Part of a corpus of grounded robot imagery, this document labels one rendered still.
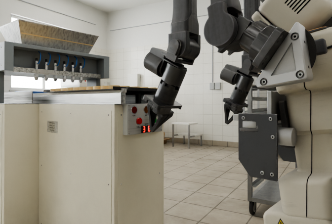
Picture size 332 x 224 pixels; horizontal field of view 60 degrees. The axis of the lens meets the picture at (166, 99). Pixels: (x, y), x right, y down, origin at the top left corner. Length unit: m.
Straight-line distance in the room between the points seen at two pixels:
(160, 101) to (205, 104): 4.95
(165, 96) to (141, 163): 0.71
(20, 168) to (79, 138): 0.48
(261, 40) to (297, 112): 0.23
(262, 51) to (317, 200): 0.36
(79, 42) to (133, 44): 4.67
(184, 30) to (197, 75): 5.07
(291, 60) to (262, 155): 0.26
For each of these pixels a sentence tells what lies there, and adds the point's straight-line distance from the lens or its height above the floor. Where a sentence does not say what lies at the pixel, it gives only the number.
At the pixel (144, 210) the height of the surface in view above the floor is 0.32.
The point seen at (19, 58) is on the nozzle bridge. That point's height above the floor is 1.11.
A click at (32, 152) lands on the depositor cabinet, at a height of 0.55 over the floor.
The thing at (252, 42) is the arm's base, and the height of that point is 0.97.
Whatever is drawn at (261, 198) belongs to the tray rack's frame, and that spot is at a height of 0.15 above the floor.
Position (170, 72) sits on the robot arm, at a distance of 0.75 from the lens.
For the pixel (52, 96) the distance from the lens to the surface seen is 1.74.
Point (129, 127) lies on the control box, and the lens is 1.30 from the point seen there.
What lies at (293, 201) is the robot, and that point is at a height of 0.61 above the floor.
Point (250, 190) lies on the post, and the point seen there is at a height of 0.20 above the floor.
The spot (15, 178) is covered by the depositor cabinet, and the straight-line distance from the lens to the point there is 1.86.
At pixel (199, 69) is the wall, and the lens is 5.79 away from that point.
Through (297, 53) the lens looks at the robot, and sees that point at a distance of 0.61.
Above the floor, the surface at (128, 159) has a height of 0.58.
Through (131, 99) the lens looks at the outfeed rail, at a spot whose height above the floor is 0.86.
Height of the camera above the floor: 0.85
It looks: level
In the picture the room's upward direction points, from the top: straight up
